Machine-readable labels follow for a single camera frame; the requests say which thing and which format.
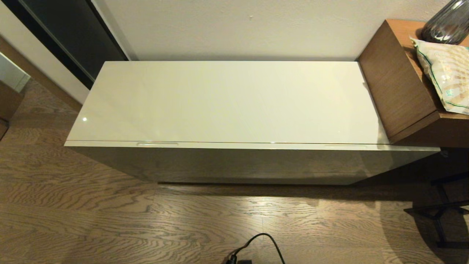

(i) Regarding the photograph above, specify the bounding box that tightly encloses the white glossy cabinet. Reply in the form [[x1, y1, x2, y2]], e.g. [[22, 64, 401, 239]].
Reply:
[[66, 60, 390, 144]]

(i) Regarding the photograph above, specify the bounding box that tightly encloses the brown wooden desk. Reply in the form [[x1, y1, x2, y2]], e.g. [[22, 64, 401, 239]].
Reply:
[[357, 19, 469, 149]]

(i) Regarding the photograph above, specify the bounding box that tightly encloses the dark sliding door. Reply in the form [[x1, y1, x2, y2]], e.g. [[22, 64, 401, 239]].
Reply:
[[2, 0, 129, 90]]

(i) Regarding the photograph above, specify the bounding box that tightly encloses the white green-trimmed snack bag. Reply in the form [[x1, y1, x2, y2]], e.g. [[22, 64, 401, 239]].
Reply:
[[410, 37, 469, 116]]

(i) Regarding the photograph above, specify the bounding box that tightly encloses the white furniture panel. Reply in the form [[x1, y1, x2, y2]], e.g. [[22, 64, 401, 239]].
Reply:
[[0, 51, 31, 93]]

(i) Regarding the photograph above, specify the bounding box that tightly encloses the dark ribbed glass vase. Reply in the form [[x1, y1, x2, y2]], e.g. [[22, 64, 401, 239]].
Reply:
[[421, 0, 469, 45]]

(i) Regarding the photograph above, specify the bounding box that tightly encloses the black base power cable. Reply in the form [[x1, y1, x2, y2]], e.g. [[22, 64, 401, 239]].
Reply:
[[225, 233, 286, 264]]

